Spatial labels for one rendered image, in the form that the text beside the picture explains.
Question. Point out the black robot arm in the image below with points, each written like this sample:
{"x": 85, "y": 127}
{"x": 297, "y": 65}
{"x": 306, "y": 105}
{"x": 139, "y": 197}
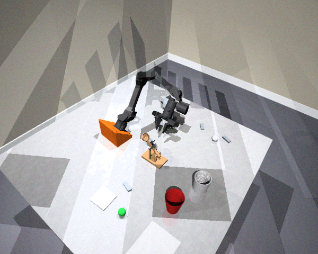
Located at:
{"x": 141, "y": 79}

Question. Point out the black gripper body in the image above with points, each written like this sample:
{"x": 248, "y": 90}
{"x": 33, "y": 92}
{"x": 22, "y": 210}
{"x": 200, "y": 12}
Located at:
{"x": 166, "y": 115}

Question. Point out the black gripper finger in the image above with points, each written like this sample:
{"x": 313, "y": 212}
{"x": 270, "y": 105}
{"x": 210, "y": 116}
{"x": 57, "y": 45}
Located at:
{"x": 157, "y": 122}
{"x": 166, "y": 126}

